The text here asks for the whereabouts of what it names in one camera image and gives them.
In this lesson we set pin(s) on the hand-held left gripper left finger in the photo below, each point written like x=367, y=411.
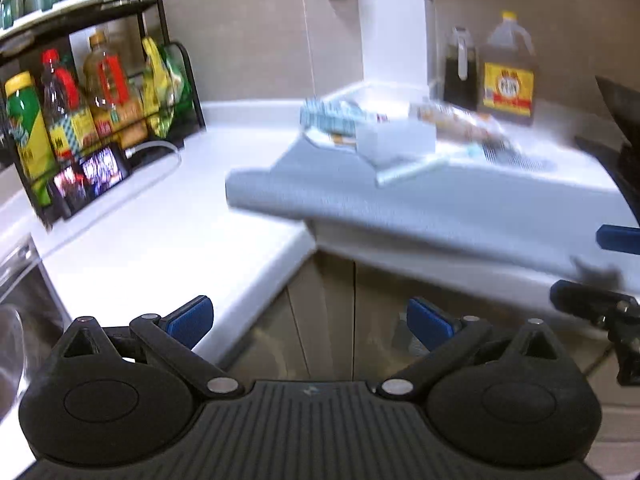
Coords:
x=192, y=320

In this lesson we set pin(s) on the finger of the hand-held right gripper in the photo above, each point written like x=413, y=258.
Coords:
x=620, y=238
x=580, y=297

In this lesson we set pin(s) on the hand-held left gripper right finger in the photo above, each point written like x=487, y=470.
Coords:
x=427, y=322

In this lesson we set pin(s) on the orange printed clear bag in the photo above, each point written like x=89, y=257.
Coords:
x=460, y=120

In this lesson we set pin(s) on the black glass cooktop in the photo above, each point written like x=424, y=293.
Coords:
x=617, y=170

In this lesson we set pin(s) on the beige base cabinet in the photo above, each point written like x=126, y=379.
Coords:
x=350, y=320

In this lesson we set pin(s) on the grey mat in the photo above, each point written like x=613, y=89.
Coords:
x=400, y=210

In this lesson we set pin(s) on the dark striped wrapper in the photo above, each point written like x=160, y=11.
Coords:
x=520, y=157

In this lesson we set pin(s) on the stainless steel sink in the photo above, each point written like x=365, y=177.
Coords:
x=25, y=330

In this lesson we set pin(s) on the black smartphone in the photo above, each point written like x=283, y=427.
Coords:
x=92, y=175

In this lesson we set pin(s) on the white foam block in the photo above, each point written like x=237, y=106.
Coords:
x=395, y=140

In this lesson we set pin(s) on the cooking wine jug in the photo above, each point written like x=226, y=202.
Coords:
x=507, y=85

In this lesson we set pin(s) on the dark soy sauce bottle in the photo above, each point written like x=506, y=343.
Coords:
x=459, y=80

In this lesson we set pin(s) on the yellow seasoning packet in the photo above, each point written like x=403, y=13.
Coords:
x=157, y=85

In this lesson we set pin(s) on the green seasoning packet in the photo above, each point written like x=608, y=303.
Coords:
x=181, y=80

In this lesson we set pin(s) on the yellow cap oil bottle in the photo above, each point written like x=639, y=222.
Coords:
x=110, y=90

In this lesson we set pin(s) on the green yellow plastic bottle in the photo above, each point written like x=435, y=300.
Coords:
x=27, y=135

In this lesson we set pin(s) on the red cap sauce bottle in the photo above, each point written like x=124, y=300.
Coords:
x=65, y=105

